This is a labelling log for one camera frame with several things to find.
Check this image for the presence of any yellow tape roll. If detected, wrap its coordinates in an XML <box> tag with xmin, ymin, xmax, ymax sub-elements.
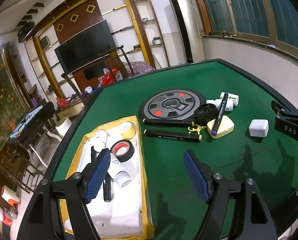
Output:
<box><xmin>119</xmin><ymin>122</ymin><xmax>136</xmax><ymax>140</ymax></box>

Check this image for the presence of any black pen upper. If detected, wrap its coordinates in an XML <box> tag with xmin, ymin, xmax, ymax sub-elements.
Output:
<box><xmin>142</xmin><ymin>118</ymin><xmax>192</xmax><ymax>128</ymax></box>

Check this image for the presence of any white PVC pipe fitting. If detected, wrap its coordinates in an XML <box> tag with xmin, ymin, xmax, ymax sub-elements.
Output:
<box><xmin>94</xmin><ymin>129</ymin><xmax>132</xmax><ymax>187</ymax></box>

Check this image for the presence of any dark side table with items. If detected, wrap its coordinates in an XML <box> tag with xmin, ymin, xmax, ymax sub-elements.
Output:
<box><xmin>7</xmin><ymin>102</ymin><xmax>56</xmax><ymax>150</ymax></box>

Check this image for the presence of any black curved strip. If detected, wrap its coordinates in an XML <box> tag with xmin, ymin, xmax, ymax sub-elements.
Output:
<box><xmin>91</xmin><ymin>146</ymin><xmax>112</xmax><ymax>203</ymax></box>

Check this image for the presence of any white power adapter plug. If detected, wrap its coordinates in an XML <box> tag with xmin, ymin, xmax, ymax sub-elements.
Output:
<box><xmin>248</xmin><ymin>119</ymin><xmax>269</xmax><ymax>138</ymax></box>

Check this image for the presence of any white plastic stool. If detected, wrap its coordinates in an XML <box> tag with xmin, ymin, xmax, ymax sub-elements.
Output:
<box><xmin>42</xmin><ymin>117</ymin><xmax>72</xmax><ymax>142</ymax></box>

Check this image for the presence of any black flat television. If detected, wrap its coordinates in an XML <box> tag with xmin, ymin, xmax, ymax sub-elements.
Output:
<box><xmin>54</xmin><ymin>20</ymin><xmax>116</xmax><ymax>74</ymax></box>

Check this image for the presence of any purple floral cushion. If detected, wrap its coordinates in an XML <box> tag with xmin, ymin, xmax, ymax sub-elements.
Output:
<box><xmin>124</xmin><ymin>61</ymin><xmax>155</xmax><ymax>76</ymax></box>

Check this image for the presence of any black drawstring pouch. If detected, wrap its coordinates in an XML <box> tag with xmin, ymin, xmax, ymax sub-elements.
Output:
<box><xmin>192</xmin><ymin>103</ymin><xmax>218</xmax><ymax>126</ymax></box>

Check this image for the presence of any red plastic bag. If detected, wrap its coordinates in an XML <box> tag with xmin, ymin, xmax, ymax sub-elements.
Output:
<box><xmin>99</xmin><ymin>68</ymin><xmax>117</xmax><ymax>87</ymax></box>

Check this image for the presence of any black table edge rim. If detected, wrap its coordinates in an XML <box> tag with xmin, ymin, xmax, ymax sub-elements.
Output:
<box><xmin>42</xmin><ymin>58</ymin><xmax>298</xmax><ymax>240</ymax></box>

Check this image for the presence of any white wall shelving unit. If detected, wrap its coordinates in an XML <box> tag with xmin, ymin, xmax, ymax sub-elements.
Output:
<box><xmin>96</xmin><ymin>0</ymin><xmax>170</xmax><ymax>69</ymax></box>

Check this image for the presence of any white foam tray yellow tape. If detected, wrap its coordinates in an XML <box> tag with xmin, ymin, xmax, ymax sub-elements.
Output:
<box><xmin>67</xmin><ymin>115</ymin><xmax>154</xmax><ymax>239</ymax></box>

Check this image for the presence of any black electrical tape roll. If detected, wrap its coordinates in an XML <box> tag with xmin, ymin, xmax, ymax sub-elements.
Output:
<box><xmin>110</xmin><ymin>140</ymin><xmax>135</xmax><ymax>163</ymax></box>

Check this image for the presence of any white PVC pipe green label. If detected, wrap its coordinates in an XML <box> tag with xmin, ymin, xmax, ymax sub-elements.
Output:
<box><xmin>206</xmin><ymin>92</ymin><xmax>239</xmax><ymax>112</ymax></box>

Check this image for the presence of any grey black weight plate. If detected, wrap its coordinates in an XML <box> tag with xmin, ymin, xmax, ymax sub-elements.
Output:
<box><xmin>138</xmin><ymin>88</ymin><xmax>206</xmax><ymax>120</ymax></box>

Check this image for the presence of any dark wooden chair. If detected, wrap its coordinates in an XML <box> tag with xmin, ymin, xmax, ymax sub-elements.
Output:
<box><xmin>61</xmin><ymin>45</ymin><xmax>134</xmax><ymax>106</ymax></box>

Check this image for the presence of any brown TV cabinet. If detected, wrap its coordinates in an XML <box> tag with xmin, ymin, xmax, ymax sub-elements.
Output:
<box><xmin>72</xmin><ymin>55</ymin><xmax>130</xmax><ymax>93</ymax></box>

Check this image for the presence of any black purple-capped marker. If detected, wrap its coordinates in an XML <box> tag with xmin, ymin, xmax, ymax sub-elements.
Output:
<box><xmin>211</xmin><ymin>93</ymin><xmax>229</xmax><ymax>137</ymax></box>

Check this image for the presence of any window with metal grille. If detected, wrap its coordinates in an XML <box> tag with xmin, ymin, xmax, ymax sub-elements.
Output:
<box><xmin>195</xmin><ymin>0</ymin><xmax>298</xmax><ymax>58</ymax></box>

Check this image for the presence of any black pen gold tip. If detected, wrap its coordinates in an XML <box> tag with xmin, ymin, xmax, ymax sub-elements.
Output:
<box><xmin>144</xmin><ymin>129</ymin><xmax>202</xmax><ymax>142</ymax></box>

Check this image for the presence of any cream rounded triangular box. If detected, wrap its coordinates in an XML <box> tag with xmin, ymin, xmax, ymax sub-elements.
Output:
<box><xmin>206</xmin><ymin>115</ymin><xmax>234</xmax><ymax>139</ymax></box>

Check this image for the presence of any silver tower air conditioner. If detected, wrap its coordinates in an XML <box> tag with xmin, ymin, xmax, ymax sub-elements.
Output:
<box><xmin>169</xmin><ymin>0</ymin><xmax>204</xmax><ymax>63</ymax></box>

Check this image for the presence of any gold keychain clasp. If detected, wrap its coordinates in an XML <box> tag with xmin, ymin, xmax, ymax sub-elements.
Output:
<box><xmin>188</xmin><ymin>122</ymin><xmax>206</xmax><ymax>134</ymax></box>

